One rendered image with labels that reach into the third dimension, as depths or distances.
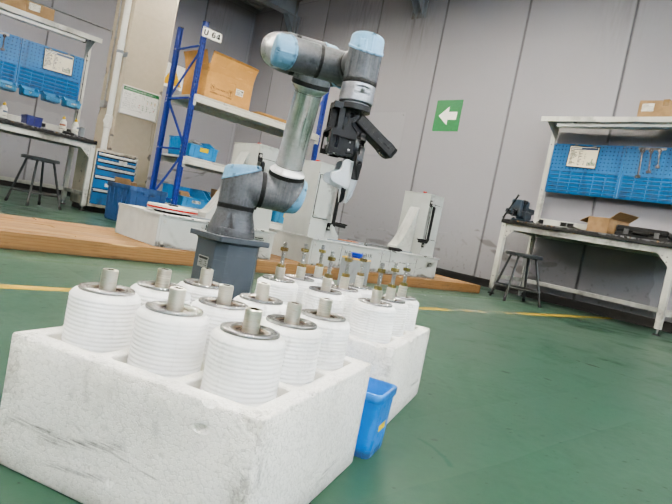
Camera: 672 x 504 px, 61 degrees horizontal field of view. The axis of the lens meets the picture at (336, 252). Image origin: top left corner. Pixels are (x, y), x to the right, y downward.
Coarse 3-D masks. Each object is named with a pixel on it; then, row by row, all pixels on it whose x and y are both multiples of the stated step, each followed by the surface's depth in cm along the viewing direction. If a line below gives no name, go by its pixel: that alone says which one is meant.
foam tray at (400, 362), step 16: (352, 336) 118; (416, 336) 134; (352, 352) 116; (368, 352) 115; (384, 352) 114; (400, 352) 120; (416, 352) 137; (384, 368) 114; (400, 368) 123; (416, 368) 142; (400, 384) 127; (416, 384) 146; (400, 400) 130
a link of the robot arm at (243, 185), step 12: (228, 168) 175; (240, 168) 174; (252, 168) 175; (228, 180) 174; (240, 180) 174; (252, 180) 175; (264, 180) 177; (228, 192) 174; (240, 192) 174; (252, 192) 176; (264, 192) 176; (240, 204) 175; (252, 204) 178
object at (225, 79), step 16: (208, 64) 609; (224, 64) 619; (240, 64) 631; (192, 80) 626; (208, 80) 611; (224, 80) 624; (240, 80) 640; (208, 96) 614; (224, 96) 628; (240, 96) 643
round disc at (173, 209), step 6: (150, 204) 333; (156, 204) 331; (162, 204) 336; (168, 204) 343; (156, 210) 336; (162, 210) 330; (168, 210) 330; (174, 210) 330; (180, 210) 332; (186, 210) 334; (192, 210) 338; (186, 216) 341
